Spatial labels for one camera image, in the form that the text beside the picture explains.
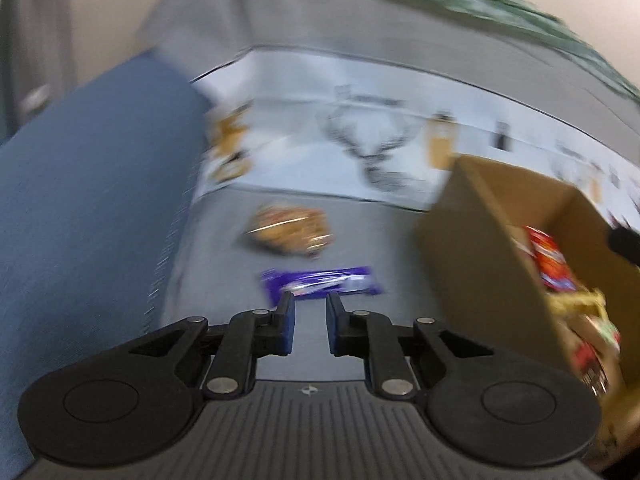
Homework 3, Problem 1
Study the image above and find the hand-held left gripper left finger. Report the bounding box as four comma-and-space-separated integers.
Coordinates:
119, 291, 297, 402

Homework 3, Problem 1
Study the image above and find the red and blue snack packet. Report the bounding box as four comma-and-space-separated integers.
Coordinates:
522, 225, 577, 293

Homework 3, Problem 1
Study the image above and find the clear bag of biscuits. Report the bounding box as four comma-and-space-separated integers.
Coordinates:
243, 203, 334, 261

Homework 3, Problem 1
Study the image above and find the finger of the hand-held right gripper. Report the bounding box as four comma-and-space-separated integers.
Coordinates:
607, 227, 640, 267

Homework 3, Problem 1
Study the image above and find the white deer print cloth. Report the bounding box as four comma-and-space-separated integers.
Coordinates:
190, 44, 640, 241

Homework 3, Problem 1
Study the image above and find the blue cushion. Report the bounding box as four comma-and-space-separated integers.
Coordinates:
0, 52, 215, 463

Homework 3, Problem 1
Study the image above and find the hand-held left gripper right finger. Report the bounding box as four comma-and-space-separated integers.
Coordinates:
325, 292, 496, 402

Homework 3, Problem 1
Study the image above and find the purple wafer packet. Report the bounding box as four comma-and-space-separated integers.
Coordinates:
259, 265, 385, 307

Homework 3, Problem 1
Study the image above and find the yellow snack packet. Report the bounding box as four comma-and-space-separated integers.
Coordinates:
567, 312, 623, 401
547, 287, 608, 318

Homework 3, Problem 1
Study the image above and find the cardboard box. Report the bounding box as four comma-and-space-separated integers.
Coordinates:
417, 154, 640, 467

